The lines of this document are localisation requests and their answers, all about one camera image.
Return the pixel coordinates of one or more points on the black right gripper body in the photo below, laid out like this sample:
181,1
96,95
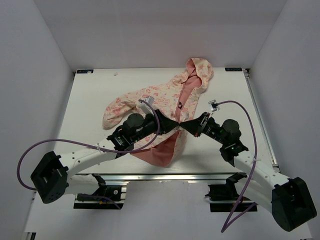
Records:
212,130

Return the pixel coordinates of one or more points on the blue label sticker right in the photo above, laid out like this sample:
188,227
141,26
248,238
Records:
233,69

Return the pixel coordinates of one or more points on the blue label sticker left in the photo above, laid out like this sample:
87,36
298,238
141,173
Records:
84,71

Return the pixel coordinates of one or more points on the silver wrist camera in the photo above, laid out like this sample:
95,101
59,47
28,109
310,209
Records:
146,105
214,106

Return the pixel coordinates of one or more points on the pink cream printed hooded jacket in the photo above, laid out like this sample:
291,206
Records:
176,99

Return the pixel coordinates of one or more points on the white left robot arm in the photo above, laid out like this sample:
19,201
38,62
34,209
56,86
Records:
58,175

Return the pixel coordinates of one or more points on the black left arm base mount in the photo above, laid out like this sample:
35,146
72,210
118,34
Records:
108,196

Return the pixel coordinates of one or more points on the aluminium right table rail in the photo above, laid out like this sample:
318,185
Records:
274,161

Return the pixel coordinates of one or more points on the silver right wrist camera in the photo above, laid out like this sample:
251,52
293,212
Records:
214,106

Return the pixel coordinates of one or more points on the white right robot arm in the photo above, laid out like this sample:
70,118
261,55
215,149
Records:
287,199

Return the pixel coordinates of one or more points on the blue label sticker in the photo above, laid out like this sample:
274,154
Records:
233,69
84,71

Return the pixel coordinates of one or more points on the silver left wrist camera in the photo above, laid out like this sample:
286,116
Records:
146,105

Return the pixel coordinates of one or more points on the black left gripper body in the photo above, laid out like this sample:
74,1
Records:
150,126

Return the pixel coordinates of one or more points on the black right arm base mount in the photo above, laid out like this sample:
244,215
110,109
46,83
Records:
222,197

